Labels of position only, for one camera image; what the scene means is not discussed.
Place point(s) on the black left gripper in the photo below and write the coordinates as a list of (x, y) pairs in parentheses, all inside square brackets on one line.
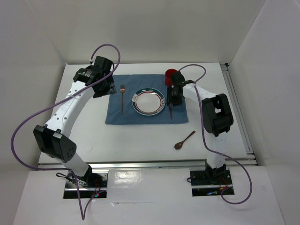
[(110, 88)]

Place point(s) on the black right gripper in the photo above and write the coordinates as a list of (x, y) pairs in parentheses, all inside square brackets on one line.
[(176, 101)]

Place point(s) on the copper knife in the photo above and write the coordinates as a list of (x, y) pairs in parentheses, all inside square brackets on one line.
[(170, 112)]

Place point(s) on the copper fork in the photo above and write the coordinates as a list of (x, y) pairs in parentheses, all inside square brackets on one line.
[(122, 91)]

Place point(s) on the red mug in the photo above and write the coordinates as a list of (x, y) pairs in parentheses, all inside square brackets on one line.
[(168, 74)]

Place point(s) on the white plate with green rim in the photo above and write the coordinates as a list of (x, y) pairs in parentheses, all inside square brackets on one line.
[(148, 101)]

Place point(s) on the blue cloth placemat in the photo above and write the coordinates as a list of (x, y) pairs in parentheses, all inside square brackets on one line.
[(133, 83)]

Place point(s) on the copper spoon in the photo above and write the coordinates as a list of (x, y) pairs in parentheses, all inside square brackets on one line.
[(179, 145)]

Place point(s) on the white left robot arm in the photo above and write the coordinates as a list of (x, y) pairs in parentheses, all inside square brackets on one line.
[(53, 137)]

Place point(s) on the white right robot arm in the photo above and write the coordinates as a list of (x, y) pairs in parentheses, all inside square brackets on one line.
[(217, 117)]

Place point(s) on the aluminium right side rail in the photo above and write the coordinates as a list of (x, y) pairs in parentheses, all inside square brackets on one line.
[(236, 107)]

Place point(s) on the aluminium table edge rail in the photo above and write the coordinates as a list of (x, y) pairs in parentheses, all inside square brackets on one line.
[(162, 164)]

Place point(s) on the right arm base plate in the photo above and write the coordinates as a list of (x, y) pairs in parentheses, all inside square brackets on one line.
[(202, 186)]

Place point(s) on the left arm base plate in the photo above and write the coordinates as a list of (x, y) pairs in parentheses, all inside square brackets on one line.
[(97, 189)]

